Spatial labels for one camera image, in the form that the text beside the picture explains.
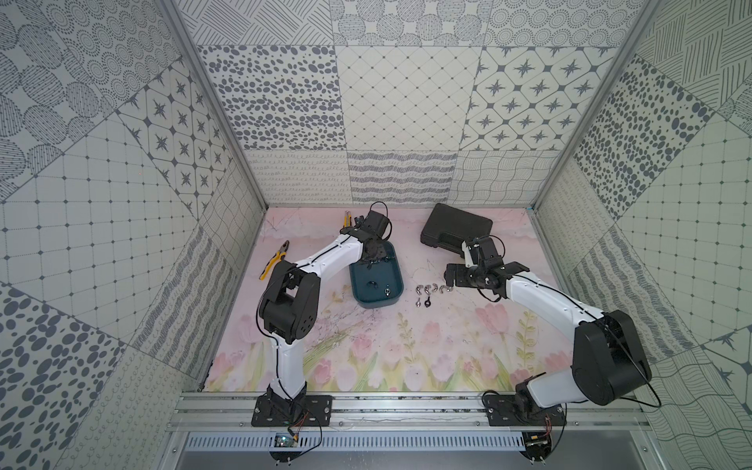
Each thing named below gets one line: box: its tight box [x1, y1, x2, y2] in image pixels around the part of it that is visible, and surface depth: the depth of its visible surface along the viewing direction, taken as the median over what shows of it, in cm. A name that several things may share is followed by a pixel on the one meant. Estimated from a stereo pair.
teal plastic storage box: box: [348, 240, 405, 309], surface depth 100 cm
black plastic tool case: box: [420, 202, 494, 257], surface depth 110 cm
